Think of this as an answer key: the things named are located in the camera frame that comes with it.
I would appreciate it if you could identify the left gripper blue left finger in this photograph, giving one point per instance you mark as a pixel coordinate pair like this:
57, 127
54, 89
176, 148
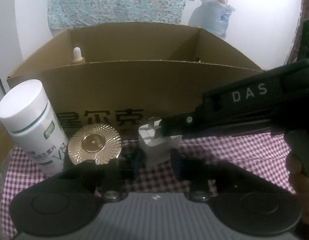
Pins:
136, 161

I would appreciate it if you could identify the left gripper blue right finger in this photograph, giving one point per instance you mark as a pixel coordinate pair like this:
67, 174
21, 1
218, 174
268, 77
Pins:
177, 164

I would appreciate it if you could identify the white power adapter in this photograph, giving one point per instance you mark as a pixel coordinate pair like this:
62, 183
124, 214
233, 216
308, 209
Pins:
156, 147

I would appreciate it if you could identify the gold lid dark jar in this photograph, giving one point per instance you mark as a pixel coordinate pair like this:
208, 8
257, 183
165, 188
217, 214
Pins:
98, 142

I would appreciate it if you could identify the dropper bottle white cap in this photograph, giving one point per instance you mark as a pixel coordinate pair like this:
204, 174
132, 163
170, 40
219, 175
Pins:
77, 56

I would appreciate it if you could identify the white supplement bottle green stripe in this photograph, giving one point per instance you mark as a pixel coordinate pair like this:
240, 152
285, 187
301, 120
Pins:
29, 118

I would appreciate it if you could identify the person's right hand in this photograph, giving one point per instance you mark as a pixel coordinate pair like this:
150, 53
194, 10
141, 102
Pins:
300, 184

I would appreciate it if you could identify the large brown cardboard box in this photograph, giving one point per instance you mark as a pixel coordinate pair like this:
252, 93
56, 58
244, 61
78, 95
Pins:
133, 71

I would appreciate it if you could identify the brown wooden door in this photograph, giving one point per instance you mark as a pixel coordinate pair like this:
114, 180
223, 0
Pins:
304, 15

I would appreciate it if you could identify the blue water jug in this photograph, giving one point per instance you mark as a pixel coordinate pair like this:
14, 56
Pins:
213, 16

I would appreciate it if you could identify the teal floral wall cloth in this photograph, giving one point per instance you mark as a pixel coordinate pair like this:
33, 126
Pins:
68, 14

